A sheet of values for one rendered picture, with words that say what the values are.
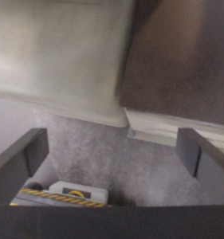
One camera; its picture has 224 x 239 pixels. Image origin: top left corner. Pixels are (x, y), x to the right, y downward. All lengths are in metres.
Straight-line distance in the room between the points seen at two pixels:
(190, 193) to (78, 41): 0.83
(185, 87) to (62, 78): 0.21
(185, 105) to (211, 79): 0.06
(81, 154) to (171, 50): 0.74
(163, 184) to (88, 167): 0.39
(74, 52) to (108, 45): 0.06
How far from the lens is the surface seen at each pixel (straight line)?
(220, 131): 0.35
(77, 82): 0.32
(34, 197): 0.69
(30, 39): 0.40
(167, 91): 0.29
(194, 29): 0.34
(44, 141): 0.16
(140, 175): 0.91
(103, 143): 0.90
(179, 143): 0.17
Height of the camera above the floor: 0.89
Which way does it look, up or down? 81 degrees down
